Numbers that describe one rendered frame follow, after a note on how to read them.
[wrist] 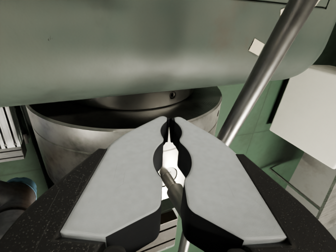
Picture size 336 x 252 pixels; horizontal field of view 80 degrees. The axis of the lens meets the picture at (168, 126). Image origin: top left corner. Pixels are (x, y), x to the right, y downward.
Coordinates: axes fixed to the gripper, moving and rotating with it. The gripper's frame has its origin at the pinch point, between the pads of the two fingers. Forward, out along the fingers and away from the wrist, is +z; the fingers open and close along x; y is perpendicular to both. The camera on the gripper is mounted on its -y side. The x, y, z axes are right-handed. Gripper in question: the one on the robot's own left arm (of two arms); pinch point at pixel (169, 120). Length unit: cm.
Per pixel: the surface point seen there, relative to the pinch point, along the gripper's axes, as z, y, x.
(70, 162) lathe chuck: 8.7, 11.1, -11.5
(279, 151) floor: 214, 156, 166
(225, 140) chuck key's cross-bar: 1.7, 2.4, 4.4
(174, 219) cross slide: 41, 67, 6
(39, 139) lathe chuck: 11.7, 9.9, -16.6
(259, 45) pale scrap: 10.9, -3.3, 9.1
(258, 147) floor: 196, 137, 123
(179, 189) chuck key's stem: 6.2, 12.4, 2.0
